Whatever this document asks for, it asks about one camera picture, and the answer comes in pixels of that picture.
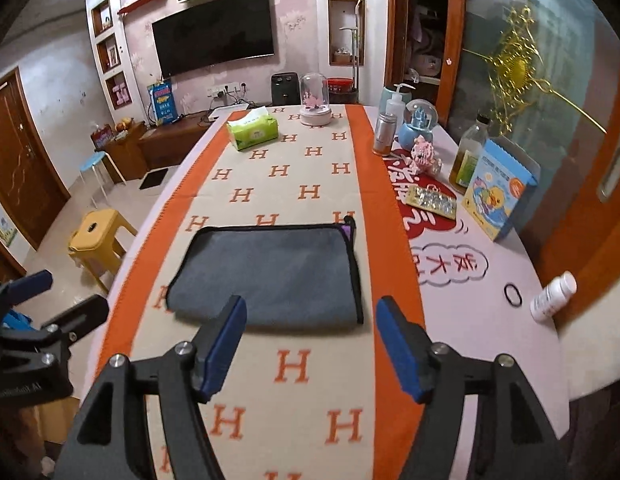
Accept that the red basin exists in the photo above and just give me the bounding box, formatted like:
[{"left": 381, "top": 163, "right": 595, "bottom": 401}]
[{"left": 327, "top": 77, "right": 354, "bottom": 93}]

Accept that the wooden tv cabinet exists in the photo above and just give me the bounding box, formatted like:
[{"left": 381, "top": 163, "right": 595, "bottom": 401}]
[{"left": 102, "top": 114, "right": 211, "bottom": 183}]

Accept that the black wall television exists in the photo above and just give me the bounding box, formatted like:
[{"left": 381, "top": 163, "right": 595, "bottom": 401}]
[{"left": 152, "top": 0, "right": 274, "bottom": 77}]

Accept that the black floor mat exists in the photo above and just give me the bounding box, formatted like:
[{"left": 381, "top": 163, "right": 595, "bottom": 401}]
[{"left": 139, "top": 167, "right": 169, "bottom": 190}]

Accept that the green tissue box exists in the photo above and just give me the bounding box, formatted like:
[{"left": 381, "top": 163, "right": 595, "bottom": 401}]
[{"left": 226, "top": 106, "right": 278, "bottom": 152}]

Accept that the glass dome ornament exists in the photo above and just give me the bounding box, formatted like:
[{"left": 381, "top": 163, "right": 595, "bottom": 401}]
[{"left": 299, "top": 73, "right": 332, "bottom": 127}]

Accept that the orange H-pattern blanket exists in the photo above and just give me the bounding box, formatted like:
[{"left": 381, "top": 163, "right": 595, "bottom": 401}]
[{"left": 101, "top": 105, "right": 423, "bottom": 479}]

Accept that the blue poster sign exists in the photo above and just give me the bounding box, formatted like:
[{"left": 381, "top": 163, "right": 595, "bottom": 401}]
[{"left": 147, "top": 79, "right": 179, "bottom": 126}]

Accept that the glass oil bottle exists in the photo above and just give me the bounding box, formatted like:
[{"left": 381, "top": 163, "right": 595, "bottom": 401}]
[{"left": 449, "top": 114, "right": 490, "bottom": 193}]

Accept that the blue snow globe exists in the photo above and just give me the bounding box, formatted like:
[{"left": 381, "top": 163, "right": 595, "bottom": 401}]
[{"left": 397, "top": 99, "right": 438, "bottom": 152}]

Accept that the yellow plastic stool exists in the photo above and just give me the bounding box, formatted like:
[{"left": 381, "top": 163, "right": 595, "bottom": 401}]
[{"left": 68, "top": 208, "right": 138, "bottom": 294}]

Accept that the white pill bottle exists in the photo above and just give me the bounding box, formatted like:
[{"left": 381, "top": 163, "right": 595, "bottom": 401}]
[{"left": 529, "top": 271, "right": 578, "bottom": 323}]

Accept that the white pump bottle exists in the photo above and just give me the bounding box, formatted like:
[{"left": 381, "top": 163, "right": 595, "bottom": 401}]
[{"left": 385, "top": 82, "right": 414, "bottom": 125}]

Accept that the metal cylinder jar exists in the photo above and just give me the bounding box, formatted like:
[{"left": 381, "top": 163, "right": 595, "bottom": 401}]
[{"left": 372, "top": 113, "right": 397, "bottom": 156}]

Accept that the blue toy on floor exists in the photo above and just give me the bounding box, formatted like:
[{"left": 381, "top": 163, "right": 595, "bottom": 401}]
[{"left": 2, "top": 310, "right": 32, "bottom": 330}]

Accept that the brown wooden door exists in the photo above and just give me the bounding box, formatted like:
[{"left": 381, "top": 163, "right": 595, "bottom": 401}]
[{"left": 0, "top": 68, "right": 70, "bottom": 278}]

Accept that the pink plush toy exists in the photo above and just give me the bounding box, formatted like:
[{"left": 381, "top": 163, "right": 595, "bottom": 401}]
[{"left": 409, "top": 136, "right": 442, "bottom": 177}]

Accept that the purple and grey towel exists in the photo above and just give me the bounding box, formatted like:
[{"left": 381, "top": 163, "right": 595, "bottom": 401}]
[{"left": 166, "top": 214, "right": 364, "bottom": 333}]

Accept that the black speaker box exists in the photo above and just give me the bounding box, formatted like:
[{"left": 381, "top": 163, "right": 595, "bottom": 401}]
[{"left": 271, "top": 72, "right": 301, "bottom": 106}]

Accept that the blue duck carton box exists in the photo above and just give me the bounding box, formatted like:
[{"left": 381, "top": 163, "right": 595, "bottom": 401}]
[{"left": 462, "top": 136, "right": 541, "bottom": 242}]

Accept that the blister pill pack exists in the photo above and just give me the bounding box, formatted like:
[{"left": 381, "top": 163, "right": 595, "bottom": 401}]
[{"left": 406, "top": 185, "right": 458, "bottom": 220}]

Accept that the gold knot decoration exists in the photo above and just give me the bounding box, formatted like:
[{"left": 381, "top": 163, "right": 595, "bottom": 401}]
[{"left": 462, "top": 4, "right": 607, "bottom": 136}]

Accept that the blue round stool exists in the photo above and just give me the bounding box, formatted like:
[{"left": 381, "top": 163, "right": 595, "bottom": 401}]
[{"left": 79, "top": 151, "right": 127, "bottom": 200}]

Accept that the orange sliding glass door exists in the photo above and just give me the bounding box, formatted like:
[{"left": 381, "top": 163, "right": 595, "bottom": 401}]
[{"left": 434, "top": 0, "right": 620, "bottom": 331}]

